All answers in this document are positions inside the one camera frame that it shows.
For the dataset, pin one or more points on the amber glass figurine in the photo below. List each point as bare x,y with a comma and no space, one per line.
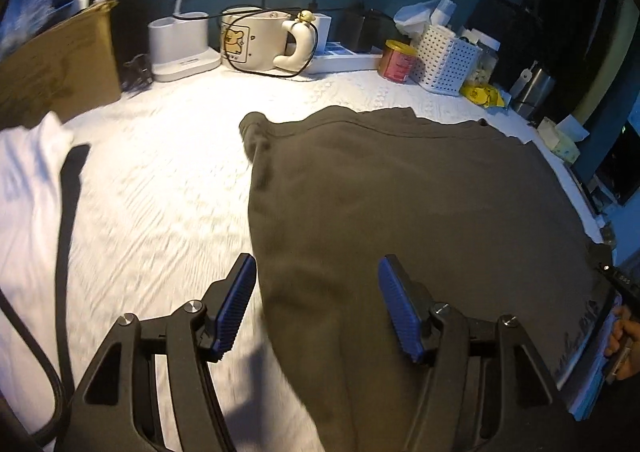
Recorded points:
608,233

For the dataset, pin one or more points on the black monitor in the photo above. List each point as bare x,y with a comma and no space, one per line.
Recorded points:
620,167

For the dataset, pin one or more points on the stainless steel tumbler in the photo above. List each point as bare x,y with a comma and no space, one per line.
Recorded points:
537,87

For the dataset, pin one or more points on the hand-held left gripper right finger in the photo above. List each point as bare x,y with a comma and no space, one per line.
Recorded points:
397,307

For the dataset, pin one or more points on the white t-shirt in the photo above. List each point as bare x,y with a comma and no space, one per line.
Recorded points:
25,182

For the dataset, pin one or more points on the white power strip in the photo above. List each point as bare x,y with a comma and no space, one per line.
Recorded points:
345,61

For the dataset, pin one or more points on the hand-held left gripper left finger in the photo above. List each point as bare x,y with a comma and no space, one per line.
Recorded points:
232,307

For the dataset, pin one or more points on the crumpled white tissue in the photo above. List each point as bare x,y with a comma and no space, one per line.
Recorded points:
415,14

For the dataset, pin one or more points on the white desk lamp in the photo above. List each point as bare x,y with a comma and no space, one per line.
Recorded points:
180,52

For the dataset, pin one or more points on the yellow-green tissue box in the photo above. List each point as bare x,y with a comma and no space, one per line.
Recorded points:
562,144

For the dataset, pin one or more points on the white mug with bear print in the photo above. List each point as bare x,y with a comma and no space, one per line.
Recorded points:
250,39

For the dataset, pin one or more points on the cardboard box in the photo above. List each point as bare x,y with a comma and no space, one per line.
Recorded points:
55,67

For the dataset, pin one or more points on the yellow snack packet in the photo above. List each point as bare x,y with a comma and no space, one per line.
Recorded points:
482,94

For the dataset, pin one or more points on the white paper tag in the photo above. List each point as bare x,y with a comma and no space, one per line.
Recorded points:
521,78

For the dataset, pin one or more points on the brown t-shirt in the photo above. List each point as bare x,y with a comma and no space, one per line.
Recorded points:
400,192

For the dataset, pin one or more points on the glass jar with white lid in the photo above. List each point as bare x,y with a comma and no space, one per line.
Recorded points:
485,69

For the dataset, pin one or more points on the white charger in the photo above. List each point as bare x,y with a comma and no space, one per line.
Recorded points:
324,32

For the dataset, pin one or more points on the person's right hand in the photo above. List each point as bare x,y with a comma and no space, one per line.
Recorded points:
627,332

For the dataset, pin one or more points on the white quilted tablecloth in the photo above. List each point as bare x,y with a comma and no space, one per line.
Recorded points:
165,172

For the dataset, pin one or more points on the white perforated basket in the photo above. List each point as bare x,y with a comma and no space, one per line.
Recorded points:
445,59

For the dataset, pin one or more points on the black charger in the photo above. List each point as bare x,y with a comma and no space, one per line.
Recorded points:
353,29
376,29

